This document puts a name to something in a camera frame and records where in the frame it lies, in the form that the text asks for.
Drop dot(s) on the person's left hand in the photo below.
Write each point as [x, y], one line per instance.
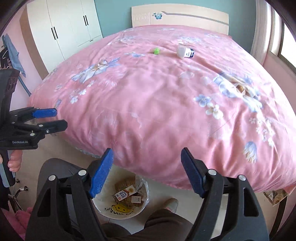
[15, 160]

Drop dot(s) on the printed paper wrapper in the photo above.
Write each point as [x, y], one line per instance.
[125, 183]

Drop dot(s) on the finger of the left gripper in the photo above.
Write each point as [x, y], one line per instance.
[40, 129]
[26, 114]

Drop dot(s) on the pink quilted slipper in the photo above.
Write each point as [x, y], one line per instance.
[19, 220]

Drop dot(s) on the white wardrobe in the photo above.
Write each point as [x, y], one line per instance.
[54, 30]

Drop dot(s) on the pink floral bed cover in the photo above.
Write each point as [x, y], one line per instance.
[221, 104]

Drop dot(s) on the green toy brick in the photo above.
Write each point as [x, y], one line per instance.
[156, 51]

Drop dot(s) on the right leg grey trousers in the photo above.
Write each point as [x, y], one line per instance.
[161, 225]

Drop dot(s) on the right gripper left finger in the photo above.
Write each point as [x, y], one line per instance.
[99, 175]

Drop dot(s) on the blue cloth on rack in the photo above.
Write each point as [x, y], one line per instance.
[13, 54]

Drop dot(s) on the white trash bin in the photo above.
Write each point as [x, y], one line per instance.
[105, 200]

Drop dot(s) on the window with frame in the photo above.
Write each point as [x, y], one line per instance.
[282, 42]

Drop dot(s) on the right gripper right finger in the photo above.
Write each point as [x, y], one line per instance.
[244, 219]

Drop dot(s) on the white curtain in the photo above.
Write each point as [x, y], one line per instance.
[262, 31]

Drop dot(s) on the white blue bottle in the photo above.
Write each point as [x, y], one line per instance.
[185, 52]

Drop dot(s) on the cream wooden headboard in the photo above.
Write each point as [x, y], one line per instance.
[182, 15]

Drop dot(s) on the grey floral bed skirt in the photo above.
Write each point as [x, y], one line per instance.
[275, 197]

